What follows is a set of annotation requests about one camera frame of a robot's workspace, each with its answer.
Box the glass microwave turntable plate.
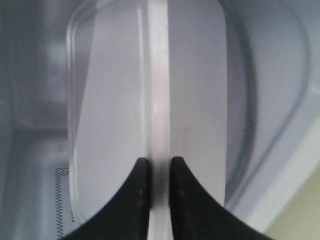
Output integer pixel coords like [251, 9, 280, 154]
[220, 0, 311, 211]

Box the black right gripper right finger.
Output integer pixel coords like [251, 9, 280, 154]
[169, 156, 265, 240]

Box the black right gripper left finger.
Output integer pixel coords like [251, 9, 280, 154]
[63, 158, 152, 240]

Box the white plastic lidded container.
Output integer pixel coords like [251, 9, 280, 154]
[66, 0, 228, 240]

